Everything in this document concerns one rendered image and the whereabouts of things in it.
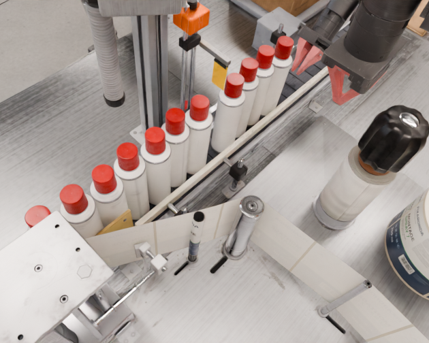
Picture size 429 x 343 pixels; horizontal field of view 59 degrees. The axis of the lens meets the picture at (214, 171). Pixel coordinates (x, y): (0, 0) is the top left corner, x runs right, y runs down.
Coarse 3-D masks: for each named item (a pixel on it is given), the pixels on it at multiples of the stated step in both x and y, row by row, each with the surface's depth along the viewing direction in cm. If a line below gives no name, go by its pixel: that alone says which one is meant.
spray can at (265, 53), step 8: (264, 48) 74; (272, 48) 74; (256, 56) 75; (264, 56) 73; (272, 56) 74; (264, 64) 75; (264, 72) 76; (272, 72) 77; (264, 80) 77; (264, 88) 80; (256, 96) 81; (264, 96) 82; (256, 104) 83; (256, 112) 86; (256, 120) 89
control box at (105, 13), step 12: (108, 0) 42; (120, 0) 42; (132, 0) 43; (144, 0) 43; (156, 0) 43; (168, 0) 43; (180, 0) 44; (108, 12) 43; (120, 12) 44; (132, 12) 44; (144, 12) 44; (156, 12) 44; (168, 12) 45
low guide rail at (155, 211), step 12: (324, 72) 97; (312, 84) 95; (300, 96) 94; (276, 108) 89; (264, 120) 87; (252, 132) 85; (240, 144) 84; (228, 156) 82; (204, 168) 78; (192, 180) 77; (180, 192) 75; (144, 216) 72; (156, 216) 73
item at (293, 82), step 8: (344, 32) 112; (320, 64) 104; (296, 72) 101; (304, 72) 101; (312, 72) 102; (288, 80) 99; (296, 80) 100; (304, 80) 100; (320, 80) 100; (288, 88) 98; (296, 88) 98; (312, 88) 99; (280, 96) 96; (288, 96) 96; (272, 120) 92; (248, 128) 90; (264, 128) 90; (256, 136) 91; (208, 152) 85; (216, 152) 85; (208, 160) 84; (216, 168) 83; (208, 176) 84; (176, 200) 78; (152, 208) 76; (160, 216) 76
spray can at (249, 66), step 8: (248, 64) 71; (256, 64) 72; (240, 72) 73; (248, 72) 71; (256, 72) 72; (248, 80) 73; (256, 80) 75; (248, 88) 74; (256, 88) 75; (248, 96) 76; (248, 104) 78; (248, 112) 81; (240, 120) 82; (248, 120) 84; (240, 128) 84
